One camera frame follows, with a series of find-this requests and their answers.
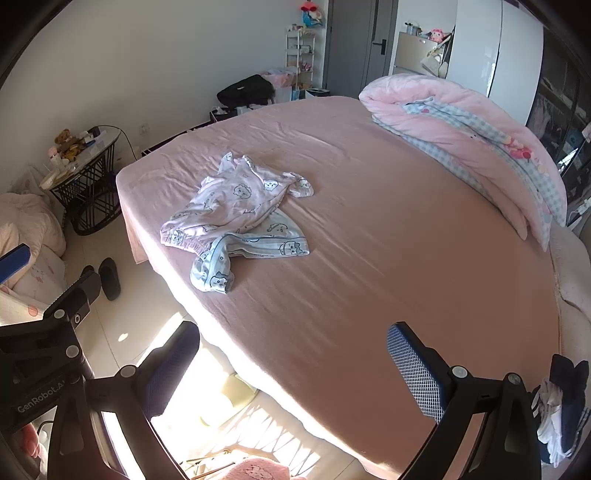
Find grey door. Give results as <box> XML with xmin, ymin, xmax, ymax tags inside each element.
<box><xmin>325</xmin><ymin>0</ymin><xmax>398</xmax><ymax>95</ymax></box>

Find grey cabinet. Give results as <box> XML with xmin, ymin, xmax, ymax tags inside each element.
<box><xmin>389</xmin><ymin>31</ymin><xmax>455</xmax><ymax>79</ymax></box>

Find pink floor bedding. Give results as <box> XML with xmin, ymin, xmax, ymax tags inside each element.
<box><xmin>0</xmin><ymin>166</ymin><xmax>68</xmax><ymax>324</ymax></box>

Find pink bag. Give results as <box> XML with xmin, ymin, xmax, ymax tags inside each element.
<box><xmin>260</xmin><ymin>69</ymin><xmax>298</xmax><ymax>103</ymax></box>

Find pink checked quilt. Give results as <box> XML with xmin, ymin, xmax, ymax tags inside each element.
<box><xmin>359</xmin><ymin>74</ymin><xmax>568</xmax><ymax>252</ymax></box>

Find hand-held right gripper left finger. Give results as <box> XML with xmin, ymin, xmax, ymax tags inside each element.
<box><xmin>46</xmin><ymin>320</ymin><xmax>200</xmax><ymax>480</ymax></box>

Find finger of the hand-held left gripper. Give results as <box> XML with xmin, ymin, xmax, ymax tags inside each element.
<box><xmin>0</xmin><ymin>244</ymin><xmax>32</xmax><ymax>287</ymax></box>
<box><xmin>44</xmin><ymin>266</ymin><xmax>102</xmax><ymax>324</ymax></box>

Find white hanging bag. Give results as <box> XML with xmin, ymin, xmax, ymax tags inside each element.
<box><xmin>421</xmin><ymin>48</ymin><xmax>450</xmax><ymax>78</ymax></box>

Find black cable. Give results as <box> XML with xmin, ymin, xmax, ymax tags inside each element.
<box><xmin>99</xmin><ymin>124</ymin><xmax>141</xmax><ymax>160</ymax></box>

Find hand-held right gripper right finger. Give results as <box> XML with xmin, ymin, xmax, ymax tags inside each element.
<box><xmin>387</xmin><ymin>322</ymin><xmax>543</xmax><ymax>480</ymax></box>

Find red blue plush toy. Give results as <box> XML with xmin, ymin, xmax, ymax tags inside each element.
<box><xmin>299</xmin><ymin>1</ymin><xmax>326</xmax><ymax>28</ymax></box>

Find pink printed pajama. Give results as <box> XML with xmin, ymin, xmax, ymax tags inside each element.
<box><xmin>159</xmin><ymin>152</ymin><xmax>315</xmax><ymax>254</ymax></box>

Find pink fluffy slipper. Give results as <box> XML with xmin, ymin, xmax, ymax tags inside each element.
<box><xmin>226</xmin><ymin>459</ymin><xmax>289</xmax><ymax>480</ymax></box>

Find brown teddy bear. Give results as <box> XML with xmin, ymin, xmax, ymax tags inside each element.
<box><xmin>53</xmin><ymin>128</ymin><xmax>77</xmax><ymax>153</ymax></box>

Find white shelf rack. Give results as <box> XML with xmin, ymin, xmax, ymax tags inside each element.
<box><xmin>284</xmin><ymin>23</ymin><xmax>317</xmax><ymax>90</ymax></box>

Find black bag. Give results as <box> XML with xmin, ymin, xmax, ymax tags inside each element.
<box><xmin>217</xmin><ymin>74</ymin><xmax>276</xmax><ymax>108</ymax></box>

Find person's left hand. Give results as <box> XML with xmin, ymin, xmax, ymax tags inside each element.
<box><xmin>21</xmin><ymin>422</ymin><xmax>44</xmax><ymax>467</ymax></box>

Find black wire side table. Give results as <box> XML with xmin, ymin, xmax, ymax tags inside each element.
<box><xmin>39</xmin><ymin>126</ymin><xmax>123</xmax><ymax>236</ymax></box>

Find pale green slipper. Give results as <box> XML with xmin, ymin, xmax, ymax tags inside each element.
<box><xmin>217</xmin><ymin>374</ymin><xmax>259</xmax><ymax>409</ymax></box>

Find white cartoon print shorts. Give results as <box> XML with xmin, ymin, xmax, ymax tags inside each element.
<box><xmin>190</xmin><ymin>213</ymin><xmax>311</xmax><ymax>295</ymax></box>

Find bed with pink sheet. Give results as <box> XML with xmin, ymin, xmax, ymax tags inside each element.
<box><xmin>115</xmin><ymin>96</ymin><xmax>591</xmax><ymax>480</ymax></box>

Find dark glass wardrobe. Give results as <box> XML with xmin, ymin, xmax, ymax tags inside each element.
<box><xmin>526</xmin><ymin>14</ymin><xmax>591</xmax><ymax>227</ymax></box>

